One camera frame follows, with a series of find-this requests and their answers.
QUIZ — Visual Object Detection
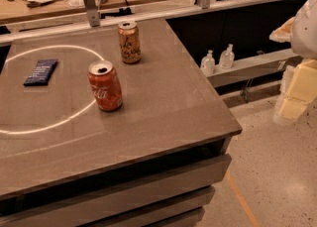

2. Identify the grey metal rail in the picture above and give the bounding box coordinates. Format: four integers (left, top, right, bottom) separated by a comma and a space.
0, 0, 284, 46

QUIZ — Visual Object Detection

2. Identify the red coke can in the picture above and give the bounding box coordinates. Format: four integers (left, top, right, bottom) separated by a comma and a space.
88, 60, 123, 111

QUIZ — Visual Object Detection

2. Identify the grey metal post left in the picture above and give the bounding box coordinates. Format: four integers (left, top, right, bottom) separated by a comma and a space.
83, 0, 100, 27

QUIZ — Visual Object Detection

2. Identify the clear sanitizer bottle right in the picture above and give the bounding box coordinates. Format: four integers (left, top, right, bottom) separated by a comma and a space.
219, 44, 235, 69

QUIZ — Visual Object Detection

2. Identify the gold LaCroix can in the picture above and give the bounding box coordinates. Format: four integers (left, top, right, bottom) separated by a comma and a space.
118, 21, 141, 63

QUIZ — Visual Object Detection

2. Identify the dark blue snack bar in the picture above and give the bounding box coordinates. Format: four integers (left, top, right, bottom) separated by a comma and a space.
23, 59, 57, 86

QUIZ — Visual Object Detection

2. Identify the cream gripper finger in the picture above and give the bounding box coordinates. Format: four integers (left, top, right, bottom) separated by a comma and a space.
273, 59, 317, 126
269, 17, 294, 43

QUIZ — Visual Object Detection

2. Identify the grey counter drawer cabinet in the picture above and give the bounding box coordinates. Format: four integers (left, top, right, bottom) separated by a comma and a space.
1, 139, 231, 227

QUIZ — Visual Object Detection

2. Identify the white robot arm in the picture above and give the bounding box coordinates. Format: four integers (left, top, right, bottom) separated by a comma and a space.
269, 0, 317, 125

